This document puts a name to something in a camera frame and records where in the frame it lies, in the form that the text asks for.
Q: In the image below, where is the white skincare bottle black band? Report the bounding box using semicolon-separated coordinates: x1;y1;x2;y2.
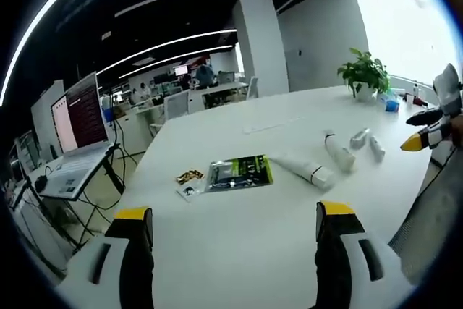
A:
322;128;357;173

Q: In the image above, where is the small white skincare bottle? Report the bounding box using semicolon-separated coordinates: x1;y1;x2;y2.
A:
368;134;386;161

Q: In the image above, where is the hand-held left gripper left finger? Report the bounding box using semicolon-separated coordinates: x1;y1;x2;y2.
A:
57;206;155;309

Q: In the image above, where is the open white laptop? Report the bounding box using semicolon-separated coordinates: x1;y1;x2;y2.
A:
38;71;114;200

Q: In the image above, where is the green and black flat packet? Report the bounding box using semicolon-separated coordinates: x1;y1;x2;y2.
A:
205;153;275;193

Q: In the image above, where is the grey mesh chair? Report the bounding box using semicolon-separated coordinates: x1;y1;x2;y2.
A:
386;142;463;285

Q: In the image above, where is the small silver skincare tube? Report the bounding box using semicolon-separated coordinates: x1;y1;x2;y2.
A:
349;127;371;151

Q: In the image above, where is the red box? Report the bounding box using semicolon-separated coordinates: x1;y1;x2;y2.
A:
404;94;425;108

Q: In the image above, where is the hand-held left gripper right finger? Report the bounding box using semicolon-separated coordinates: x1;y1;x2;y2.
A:
314;200;417;309

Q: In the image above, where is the blue box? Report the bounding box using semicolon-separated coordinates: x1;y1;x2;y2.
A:
383;95;401;113

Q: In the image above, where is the green potted plant white pot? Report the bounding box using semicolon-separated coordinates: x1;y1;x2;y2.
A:
336;47;392;103

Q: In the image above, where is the gold and black sachet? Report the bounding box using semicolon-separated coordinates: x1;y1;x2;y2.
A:
174;169;205;184

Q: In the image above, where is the black-legged laptop stand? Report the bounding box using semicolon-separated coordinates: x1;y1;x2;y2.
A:
35;144;127;252

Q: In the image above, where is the white skincare tube black ring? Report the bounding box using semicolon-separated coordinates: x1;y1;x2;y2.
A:
271;155;336;190

